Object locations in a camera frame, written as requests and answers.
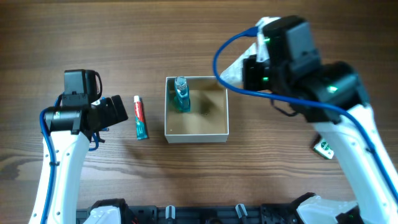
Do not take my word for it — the white lotion tube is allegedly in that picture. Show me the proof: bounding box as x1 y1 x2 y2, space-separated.
220 43 256 87

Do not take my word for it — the blue mouthwash bottle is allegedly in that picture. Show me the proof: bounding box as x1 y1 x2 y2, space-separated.
174 76 190 113

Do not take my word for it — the green white small box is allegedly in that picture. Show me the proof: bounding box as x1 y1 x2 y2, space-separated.
313 138 334 160

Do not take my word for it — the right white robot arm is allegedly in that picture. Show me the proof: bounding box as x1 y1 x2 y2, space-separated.
241 16 397 223

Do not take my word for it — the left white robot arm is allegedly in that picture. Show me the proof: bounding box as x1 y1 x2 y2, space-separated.
29 69 128 223

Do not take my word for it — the red green toothpaste tube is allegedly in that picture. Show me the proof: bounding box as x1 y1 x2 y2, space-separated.
134 95 148 140

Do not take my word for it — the open beige cardboard box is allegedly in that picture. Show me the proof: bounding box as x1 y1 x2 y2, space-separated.
164 77 229 144

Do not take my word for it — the left blue cable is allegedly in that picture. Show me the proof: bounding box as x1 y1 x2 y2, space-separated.
39 93 109 224

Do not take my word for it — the blue cable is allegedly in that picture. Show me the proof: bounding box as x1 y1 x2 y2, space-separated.
39 93 109 224
212 26 398 203

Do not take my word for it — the right blue cable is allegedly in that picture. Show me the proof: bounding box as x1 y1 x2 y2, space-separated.
212 26 398 203

